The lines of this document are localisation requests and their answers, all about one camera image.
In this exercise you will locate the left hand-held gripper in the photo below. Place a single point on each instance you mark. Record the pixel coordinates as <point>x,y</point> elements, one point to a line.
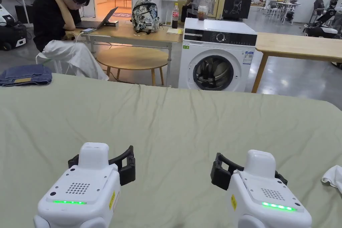
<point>80,188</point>

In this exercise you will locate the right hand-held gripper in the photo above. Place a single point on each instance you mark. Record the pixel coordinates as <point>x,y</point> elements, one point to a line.
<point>269,198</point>

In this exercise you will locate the white cloth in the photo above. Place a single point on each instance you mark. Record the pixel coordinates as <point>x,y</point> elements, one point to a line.
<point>334,177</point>

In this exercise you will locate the bed with pale green sheet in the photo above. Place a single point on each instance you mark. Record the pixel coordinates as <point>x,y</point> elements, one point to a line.
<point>171,121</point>

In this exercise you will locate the folded blue jeans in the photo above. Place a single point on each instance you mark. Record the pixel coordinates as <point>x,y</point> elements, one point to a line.
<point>25,74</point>

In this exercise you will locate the white washing machine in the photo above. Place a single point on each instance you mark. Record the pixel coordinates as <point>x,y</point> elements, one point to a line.
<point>213,49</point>

